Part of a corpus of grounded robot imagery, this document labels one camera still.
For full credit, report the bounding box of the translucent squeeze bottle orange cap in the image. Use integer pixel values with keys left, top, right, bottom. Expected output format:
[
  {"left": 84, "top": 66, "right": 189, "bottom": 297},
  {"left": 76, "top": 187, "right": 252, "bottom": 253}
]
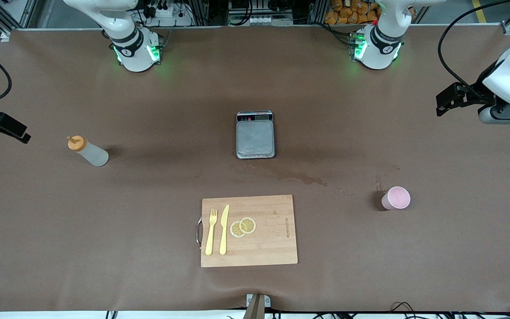
[{"left": 67, "top": 135, "right": 109, "bottom": 167}]

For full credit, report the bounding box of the pink plastic cup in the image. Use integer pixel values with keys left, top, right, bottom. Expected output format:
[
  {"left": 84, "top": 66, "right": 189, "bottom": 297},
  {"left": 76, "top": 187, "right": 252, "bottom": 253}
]
[{"left": 381, "top": 186, "right": 411, "bottom": 210}]

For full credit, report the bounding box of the brown table cover sheet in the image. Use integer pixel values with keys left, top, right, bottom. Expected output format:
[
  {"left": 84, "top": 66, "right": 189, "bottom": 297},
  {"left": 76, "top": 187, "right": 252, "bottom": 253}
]
[{"left": 0, "top": 27, "right": 510, "bottom": 313}]

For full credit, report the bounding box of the orange snack packets pile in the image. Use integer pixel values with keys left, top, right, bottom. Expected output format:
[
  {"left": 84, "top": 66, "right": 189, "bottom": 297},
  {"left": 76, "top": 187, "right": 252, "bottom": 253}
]
[{"left": 325, "top": 0, "right": 382, "bottom": 25}]

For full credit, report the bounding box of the large water spill puddle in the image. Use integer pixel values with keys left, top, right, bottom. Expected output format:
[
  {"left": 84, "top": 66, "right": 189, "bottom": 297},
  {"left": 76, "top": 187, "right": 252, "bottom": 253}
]
[{"left": 277, "top": 172, "right": 328, "bottom": 187}]

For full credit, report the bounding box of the white power strip with plugs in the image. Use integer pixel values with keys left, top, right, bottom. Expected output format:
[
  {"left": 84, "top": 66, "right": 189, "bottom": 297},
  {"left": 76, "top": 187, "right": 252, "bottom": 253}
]
[{"left": 142, "top": 0, "right": 193, "bottom": 27}]

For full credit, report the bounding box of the silver digital kitchen scale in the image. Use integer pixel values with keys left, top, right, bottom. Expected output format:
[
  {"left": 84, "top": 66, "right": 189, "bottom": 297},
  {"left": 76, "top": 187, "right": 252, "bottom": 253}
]
[{"left": 236, "top": 110, "right": 276, "bottom": 159}]

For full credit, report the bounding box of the long white power strip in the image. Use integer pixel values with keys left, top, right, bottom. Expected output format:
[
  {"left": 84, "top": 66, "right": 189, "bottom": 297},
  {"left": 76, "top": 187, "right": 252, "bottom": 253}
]
[{"left": 228, "top": 13, "right": 294, "bottom": 26}]

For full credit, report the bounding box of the yellow plastic fork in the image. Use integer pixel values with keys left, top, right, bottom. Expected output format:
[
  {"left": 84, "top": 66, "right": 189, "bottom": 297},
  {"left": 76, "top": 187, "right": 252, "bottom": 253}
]
[{"left": 205, "top": 209, "right": 218, "bottom": 256}]

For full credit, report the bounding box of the yellow plastic knife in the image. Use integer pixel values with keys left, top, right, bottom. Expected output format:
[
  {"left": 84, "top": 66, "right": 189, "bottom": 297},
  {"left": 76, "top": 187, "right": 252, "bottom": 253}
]
[{"left": 219, "top": 204, "right": 230, "bottom": 256}]

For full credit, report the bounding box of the black cable loop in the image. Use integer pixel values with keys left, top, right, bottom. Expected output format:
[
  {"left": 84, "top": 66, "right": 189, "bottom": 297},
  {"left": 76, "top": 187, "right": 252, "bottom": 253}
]
[{"left": 390, "top": 301, "right": 419, "bottom": 316}]

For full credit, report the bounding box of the wooden cutting board metal handle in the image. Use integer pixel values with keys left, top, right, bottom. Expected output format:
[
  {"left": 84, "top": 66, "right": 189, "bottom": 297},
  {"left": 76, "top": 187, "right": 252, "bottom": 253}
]
[{"left": 196, "top": 194, "right": 298, "bottom": 268}]

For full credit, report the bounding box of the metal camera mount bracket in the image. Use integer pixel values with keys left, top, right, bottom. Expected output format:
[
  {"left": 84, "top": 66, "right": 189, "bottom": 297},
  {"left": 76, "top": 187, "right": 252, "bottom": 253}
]
[{"left": 245, "top": 293, "right": 272, "bottom": 319}]

